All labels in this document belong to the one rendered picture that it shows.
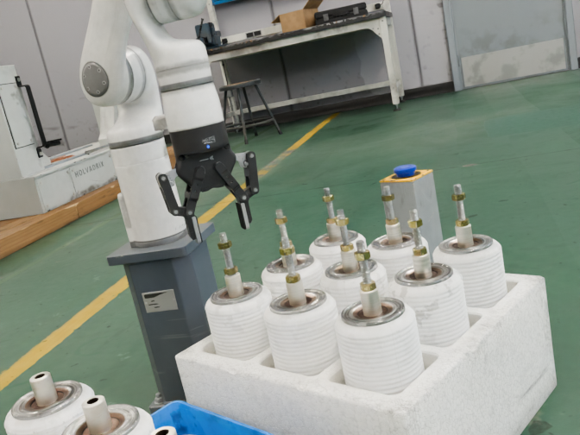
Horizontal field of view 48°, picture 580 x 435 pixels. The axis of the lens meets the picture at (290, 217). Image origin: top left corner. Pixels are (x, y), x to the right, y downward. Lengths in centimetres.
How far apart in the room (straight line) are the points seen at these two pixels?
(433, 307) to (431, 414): 14
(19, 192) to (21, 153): 19
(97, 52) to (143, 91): 10
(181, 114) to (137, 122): 26
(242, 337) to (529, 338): 40
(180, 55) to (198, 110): 7
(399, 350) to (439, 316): 11
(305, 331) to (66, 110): 631
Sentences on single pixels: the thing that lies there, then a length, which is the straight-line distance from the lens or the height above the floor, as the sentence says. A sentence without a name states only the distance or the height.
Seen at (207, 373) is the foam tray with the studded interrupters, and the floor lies 17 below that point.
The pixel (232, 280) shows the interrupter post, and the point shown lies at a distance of 91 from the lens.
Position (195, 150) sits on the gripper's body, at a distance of 85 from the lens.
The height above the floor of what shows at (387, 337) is 24.
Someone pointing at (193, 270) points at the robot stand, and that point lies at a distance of 111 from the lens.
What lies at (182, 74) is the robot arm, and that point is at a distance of 85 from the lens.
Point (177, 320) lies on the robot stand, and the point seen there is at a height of 17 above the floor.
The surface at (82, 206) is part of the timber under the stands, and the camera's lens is 348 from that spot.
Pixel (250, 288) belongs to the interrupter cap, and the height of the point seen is 25.
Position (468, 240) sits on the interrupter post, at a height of 26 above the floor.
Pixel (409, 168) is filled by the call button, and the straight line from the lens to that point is 116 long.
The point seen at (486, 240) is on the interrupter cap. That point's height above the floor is 25.
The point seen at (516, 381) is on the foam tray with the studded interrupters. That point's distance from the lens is 95.
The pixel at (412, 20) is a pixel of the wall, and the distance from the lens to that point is 594.
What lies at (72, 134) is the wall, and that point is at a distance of 703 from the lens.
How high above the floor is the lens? 55
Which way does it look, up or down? 13 degrees down
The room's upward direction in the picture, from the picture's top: 12 degrees counter-clockwise
